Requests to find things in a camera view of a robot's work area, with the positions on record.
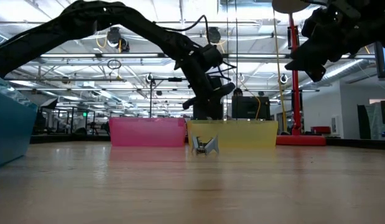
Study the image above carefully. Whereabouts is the black hanging cable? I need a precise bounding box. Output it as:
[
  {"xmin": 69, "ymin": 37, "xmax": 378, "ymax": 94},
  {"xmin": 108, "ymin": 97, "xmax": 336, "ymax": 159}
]
[
  {"xmin": 225, "ymin": 0, "xmax": 229, "ymax": 121},
  {"xmin": 235, "ymin": 0, "xmax": 239, "ymax": 121}
]

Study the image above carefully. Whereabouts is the teal plastic tray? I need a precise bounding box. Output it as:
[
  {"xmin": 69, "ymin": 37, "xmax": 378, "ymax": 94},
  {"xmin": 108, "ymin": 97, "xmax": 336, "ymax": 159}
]
[{"xmin": 0, "ymin": 73, "xmax": 39, "ymax": 170}]

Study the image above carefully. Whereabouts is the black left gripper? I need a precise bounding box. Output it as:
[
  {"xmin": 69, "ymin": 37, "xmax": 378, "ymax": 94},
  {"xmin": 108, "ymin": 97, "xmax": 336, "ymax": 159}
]
[{"xmin": 175, "ymin": 51, "xmax": 236, "ymax": 110}]

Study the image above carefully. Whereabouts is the yellow plastic bin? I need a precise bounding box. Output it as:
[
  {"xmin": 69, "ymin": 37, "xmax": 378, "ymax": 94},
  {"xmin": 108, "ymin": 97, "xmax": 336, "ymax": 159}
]
[{"xmin": 186, "ymin": 119, "xmax": 279, "ymax": 149}]

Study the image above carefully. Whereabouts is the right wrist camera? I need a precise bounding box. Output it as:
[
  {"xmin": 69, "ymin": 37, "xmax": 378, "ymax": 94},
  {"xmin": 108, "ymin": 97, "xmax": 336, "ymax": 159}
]
[{"xmin": 284, "ymin": 46, "xmax": 327, "ymax": 83}]

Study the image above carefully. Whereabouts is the black ceiling cord reel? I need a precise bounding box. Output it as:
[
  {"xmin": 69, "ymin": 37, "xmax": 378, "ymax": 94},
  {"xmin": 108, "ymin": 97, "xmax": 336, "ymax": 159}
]
[
  {"xmin": 206, "ymin": 27, "xmax": 223, "ymax": 45},
  {"xmin": 106, "ymin": 27, "xmax": 131, "ymax": 54}
]

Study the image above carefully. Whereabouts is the small black monitor back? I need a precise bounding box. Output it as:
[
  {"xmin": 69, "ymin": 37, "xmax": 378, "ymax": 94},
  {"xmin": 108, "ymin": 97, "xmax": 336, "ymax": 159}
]
[{"xmin": 192, "ymin": 103, "xmax": 225, "ymax": 121}]

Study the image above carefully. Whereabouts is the red desk lamp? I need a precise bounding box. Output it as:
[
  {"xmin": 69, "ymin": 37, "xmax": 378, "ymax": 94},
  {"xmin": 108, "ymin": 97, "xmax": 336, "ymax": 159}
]
[{"xmin": 271, "ymin": 0, "xmax": 327, "ymax": 147}]

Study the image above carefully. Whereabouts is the black gantry frame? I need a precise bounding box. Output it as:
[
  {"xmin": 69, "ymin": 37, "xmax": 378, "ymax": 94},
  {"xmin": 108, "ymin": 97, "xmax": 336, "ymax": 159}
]
[{"xmin": 149, "ymin": 77, "xmax": 200, "ymax": 119}]

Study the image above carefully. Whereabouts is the red box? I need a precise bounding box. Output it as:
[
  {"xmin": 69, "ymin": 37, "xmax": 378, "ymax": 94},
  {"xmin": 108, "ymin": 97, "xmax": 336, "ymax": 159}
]
[{"xmin": 310, "ymin": 126, "xmax": 332, "ymax": 135}]

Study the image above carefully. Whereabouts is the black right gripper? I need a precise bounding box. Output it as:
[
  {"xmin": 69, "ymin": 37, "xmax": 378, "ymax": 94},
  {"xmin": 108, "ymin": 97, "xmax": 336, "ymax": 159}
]
[{"xmin": 300, "ymin": 0, "xmax": 385, "ymax": 63}]

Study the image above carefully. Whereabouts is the large black monitor back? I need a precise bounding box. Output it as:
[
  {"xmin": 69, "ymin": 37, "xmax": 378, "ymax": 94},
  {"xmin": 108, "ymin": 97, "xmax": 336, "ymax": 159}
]
[{"xmin": 231, "ymin": 96, "xmax": 271, "ymax": 121}]

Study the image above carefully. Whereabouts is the pink plastic bin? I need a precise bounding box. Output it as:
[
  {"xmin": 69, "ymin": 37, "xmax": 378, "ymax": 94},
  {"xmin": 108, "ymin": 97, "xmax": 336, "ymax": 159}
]
[{"xmin": 108, "ymin": 117, "xmax": 187, "ymax": 148}]

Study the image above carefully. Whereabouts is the yellow hanging cord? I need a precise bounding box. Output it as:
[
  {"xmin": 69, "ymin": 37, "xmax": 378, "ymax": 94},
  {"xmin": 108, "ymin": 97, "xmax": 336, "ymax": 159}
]
[{"xmin": 272, "ymin": 12, "xmax": 288, "ymax": 126}]

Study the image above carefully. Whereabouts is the grey staple remover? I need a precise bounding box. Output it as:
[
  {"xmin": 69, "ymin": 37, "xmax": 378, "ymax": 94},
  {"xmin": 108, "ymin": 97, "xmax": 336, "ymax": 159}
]
[{"xmin": 191, "ymin": 134, "xmax": 220, "ymax": 156}]

